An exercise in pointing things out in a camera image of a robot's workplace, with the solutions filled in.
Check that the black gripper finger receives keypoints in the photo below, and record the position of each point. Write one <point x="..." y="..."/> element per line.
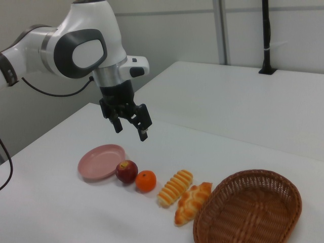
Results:
<point x="117" y="125"/>
<point x="144" y="117"/>

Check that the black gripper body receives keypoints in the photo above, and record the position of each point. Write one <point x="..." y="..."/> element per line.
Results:
<point x="117" y="97"/>

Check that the red toy apple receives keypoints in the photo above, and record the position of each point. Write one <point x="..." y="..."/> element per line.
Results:
<point x="126" y="173"/>

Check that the toy orange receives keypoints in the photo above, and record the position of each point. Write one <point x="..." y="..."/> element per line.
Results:
<point x="145" y="182"/>

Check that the striped toy bread roll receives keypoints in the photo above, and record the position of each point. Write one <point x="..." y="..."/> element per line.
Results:
<point x="174" y="188"/>

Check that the braided toy bread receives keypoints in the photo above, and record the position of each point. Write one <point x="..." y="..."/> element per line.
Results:
<point x="191" y="202"/>

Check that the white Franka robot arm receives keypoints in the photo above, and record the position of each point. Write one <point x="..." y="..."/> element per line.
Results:
<point x="83" y="30"/>

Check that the pink plate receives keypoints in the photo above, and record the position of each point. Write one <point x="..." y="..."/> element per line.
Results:
<point x="98" y="162"/>

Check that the brown woven basket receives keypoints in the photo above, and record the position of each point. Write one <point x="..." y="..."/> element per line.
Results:
<point x="253" y="215"/>

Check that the black pole with clamp base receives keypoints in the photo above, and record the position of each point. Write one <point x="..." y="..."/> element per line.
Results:
<point x="265" y="38"/>

